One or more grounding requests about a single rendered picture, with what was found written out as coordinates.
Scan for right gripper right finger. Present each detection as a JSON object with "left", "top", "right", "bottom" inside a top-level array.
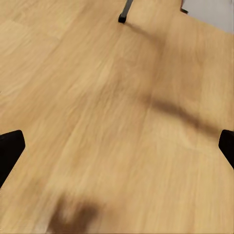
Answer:
[{"left": 218, "top": 130, "right": 234, "bottom": 169}]

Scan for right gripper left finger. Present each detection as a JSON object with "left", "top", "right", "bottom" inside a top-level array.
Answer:
[{"left": 0, "top": 130, "right": 25, "bottom": 188}]

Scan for camera tripod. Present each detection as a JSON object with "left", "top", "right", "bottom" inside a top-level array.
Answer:
[{"left": 118, "top": 0, "right": 133, "bottom": 23}]

